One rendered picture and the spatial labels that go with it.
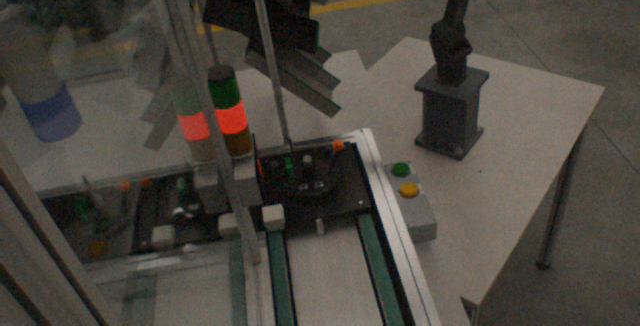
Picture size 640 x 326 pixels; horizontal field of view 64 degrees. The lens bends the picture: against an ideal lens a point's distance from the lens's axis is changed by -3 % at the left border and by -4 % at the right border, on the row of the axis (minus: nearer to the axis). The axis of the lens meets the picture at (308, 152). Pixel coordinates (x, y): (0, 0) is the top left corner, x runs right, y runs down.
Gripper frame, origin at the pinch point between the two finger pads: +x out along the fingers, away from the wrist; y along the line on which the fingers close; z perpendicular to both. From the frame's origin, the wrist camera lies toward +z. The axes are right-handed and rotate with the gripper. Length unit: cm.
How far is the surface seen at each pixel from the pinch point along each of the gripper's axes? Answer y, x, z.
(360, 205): 54, 6, -30
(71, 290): 121, -3, 41
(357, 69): -20.0, 5.5, -42.6
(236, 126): 66, 13, 10
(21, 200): 120, -4, 46
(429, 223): 60, -8, -35
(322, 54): -4.6, 10.2, -23.4
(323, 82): 10.1, 10.4, -23.4
